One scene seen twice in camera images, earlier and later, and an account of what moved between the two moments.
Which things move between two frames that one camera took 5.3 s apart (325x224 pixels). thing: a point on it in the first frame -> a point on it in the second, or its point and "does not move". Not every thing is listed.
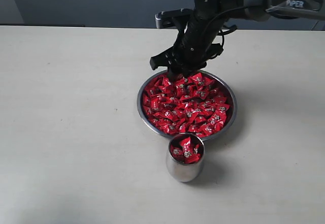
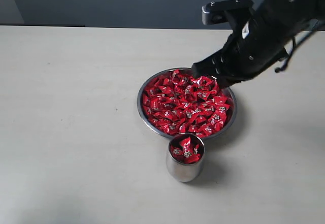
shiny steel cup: [184, 172] does not move
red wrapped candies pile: [195, 103] does not move
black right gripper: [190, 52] -> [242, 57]
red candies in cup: [186, 149] does not move
